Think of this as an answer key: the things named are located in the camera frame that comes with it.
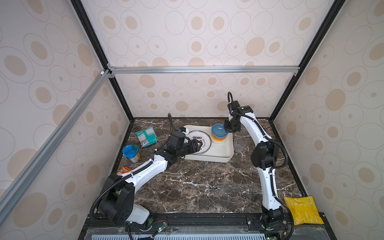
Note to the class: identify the orange bowl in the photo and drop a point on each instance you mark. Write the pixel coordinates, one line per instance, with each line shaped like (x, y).
(218, 140)

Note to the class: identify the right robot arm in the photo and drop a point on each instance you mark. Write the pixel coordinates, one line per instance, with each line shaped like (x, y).
(264, 158)

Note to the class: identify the aluminium rail left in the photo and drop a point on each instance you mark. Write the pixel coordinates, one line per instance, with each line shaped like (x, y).
(20, 185)

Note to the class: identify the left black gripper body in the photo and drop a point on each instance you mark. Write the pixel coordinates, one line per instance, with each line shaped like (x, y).
(185, 149)

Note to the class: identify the yellow snack bag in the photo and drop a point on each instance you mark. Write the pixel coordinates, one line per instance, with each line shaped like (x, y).
(304, 210)

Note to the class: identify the horizontal aluminium rail back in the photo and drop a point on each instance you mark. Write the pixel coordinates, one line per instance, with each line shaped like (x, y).
(199, 70)

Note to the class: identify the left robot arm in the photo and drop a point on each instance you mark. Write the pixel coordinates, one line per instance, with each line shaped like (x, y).
(116, 202)

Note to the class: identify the blue lidded cup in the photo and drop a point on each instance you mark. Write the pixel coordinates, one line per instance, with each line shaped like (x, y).
(131, 153)

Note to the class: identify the white plate red green characters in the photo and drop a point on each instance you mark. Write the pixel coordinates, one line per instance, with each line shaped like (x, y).
(202, 137)

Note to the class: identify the blue bowl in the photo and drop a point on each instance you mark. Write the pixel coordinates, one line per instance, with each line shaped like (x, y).
(218, 131)

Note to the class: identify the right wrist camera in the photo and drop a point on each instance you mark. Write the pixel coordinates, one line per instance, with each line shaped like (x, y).
(233, 107)

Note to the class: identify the orange snack packet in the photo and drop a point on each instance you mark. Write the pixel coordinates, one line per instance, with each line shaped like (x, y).
(124, 170)

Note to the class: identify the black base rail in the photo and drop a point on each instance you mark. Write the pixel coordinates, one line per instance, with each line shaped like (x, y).
(206, 227)

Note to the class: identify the white plastic bin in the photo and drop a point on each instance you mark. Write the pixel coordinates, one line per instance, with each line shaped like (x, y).
(218, 152)

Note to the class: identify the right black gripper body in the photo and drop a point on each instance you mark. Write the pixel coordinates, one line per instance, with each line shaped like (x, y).
(232, 125)

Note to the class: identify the green snack packet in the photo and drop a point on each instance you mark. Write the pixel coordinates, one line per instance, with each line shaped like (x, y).
(147, 137)

